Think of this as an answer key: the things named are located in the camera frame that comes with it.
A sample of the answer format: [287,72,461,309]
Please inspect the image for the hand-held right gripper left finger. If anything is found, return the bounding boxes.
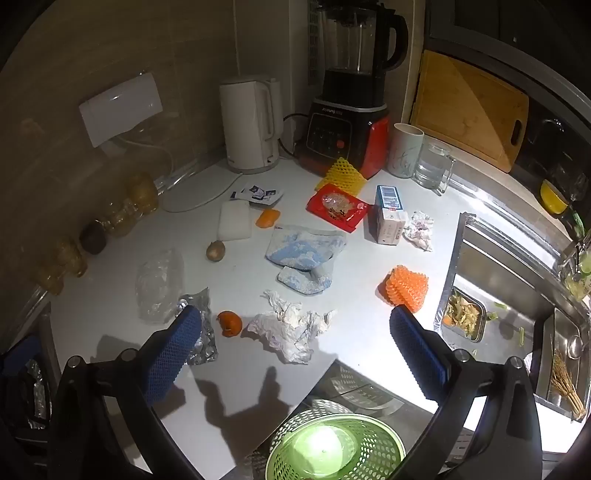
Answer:
[46,305,204,480]

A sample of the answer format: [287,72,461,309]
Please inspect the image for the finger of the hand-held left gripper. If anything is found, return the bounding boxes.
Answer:
[0,336,44,374]

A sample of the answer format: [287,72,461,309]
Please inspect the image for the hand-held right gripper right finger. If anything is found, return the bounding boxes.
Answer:
[390,306,543,480]

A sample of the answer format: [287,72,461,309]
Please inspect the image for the silver foil wrapper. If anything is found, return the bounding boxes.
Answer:
[178,288,219,365]

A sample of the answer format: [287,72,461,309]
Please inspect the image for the orange tangerine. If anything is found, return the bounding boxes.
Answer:
[217,311,243,337]

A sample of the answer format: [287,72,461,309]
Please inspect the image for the orange foam fruit net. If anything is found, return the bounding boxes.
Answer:
[379,265,428,313]

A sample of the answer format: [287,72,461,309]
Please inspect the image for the clear plastic bag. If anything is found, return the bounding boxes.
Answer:
[135,249,185,324]

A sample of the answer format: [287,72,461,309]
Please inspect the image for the large white tissue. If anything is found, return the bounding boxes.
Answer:
[247,290,338,365]

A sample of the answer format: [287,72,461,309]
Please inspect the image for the small tissue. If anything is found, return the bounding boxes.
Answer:
[403,211,435,252]

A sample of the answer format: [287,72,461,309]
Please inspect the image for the green plastic basket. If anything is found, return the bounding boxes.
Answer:
[265,412,407,480]

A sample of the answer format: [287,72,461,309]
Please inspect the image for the blue white milk carton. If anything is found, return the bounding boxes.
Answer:
[369,185,410,245]

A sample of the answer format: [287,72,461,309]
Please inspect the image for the white sponge block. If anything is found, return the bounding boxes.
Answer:
[217,200,253,242]

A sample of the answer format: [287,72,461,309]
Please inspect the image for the blue white plastic bag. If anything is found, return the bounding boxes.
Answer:
[264,224,347,296]

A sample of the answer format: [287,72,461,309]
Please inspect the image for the red snack packet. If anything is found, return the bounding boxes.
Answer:
[307,183,370,234]

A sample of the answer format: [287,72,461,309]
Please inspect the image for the yellow foam fruit net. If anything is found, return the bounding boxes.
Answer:
[315,157,366,193]

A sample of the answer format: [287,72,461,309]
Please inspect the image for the silver foil sheet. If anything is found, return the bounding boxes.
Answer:
[18,359,51,430]

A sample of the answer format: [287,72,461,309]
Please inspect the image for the steel food scrap tray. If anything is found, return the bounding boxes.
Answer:
[441,286,490,342]

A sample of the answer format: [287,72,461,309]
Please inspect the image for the amber glass cup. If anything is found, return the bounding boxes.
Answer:
[127,173,160,215]
[104,198,139,238]
[53,237,88,278]
[32,263,65,296]

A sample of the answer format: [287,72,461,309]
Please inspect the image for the stainless steel sink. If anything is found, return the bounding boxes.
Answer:
[434,212,591,423]

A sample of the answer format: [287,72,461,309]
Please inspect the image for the dark brown cup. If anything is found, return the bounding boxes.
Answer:
[79,220,108,254]

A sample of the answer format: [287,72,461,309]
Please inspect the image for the bamboo skewer bundle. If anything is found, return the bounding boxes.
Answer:
[549,351,588,418]

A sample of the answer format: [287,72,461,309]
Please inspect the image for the glass jar with plant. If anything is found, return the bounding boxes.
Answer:
[563,251,591,302]

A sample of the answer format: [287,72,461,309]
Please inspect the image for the steel faucet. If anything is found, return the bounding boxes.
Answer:
[558,231,591,278]

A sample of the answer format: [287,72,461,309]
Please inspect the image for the clear glass mug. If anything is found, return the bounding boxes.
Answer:
[413,141,457,195]

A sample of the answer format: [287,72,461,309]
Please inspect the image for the dark green bottle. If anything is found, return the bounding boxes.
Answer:
[561,200,587,241]

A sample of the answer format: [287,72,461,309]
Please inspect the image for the white mug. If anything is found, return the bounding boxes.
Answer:
[387,123,424,179]

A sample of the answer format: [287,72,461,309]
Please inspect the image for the yellow bowl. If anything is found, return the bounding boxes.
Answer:
[540,179,573,214]

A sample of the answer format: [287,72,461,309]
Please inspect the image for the white electric kettle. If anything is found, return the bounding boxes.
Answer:
[218,76,283,175]

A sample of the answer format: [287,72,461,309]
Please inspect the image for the black red blender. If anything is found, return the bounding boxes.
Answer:
[295,0,409,180]

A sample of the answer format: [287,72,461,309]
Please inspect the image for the wooden cutting board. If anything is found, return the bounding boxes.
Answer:
[410,50,530,174]

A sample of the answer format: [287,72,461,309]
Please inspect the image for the white power cable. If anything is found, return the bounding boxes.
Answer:
[115,136,245,213]

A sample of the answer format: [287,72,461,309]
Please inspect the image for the white wall socket panel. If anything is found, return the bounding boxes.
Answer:
[78,71,163,148]

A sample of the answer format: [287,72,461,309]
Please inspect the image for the black power cable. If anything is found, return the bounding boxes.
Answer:
[281,113,310,158]

